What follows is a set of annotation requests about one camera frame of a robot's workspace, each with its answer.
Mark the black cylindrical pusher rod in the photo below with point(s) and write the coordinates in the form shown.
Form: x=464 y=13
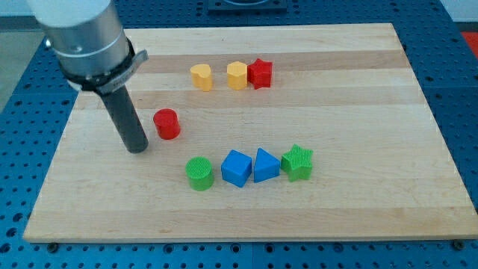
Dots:
x=124 y=116

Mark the blue cube block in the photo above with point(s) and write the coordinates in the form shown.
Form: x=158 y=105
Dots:
x=236 y=168

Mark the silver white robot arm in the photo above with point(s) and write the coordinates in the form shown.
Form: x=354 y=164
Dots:
x=89 y=40

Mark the yellow heart block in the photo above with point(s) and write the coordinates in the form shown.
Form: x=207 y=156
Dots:
x=201 y=76

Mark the yellow hexagon block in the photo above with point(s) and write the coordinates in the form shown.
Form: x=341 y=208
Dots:
x=237 y=75

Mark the red cylinder block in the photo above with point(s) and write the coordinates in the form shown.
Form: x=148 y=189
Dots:
x=167 y=123

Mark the green star block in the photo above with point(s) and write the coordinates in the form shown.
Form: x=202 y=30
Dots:
x=297 y=163

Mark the blue triangle block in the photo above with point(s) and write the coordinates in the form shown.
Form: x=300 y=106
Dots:
x=266 y=166

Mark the green cylinder block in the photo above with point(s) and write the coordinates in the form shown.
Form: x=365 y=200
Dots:
x=199 y=172

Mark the red star block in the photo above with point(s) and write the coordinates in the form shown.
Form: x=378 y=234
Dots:
x=259 y=73

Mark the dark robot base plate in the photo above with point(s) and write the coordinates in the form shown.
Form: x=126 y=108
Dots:
x=223 y=6

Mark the wooden board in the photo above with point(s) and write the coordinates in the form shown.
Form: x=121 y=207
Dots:
x=381 y=168

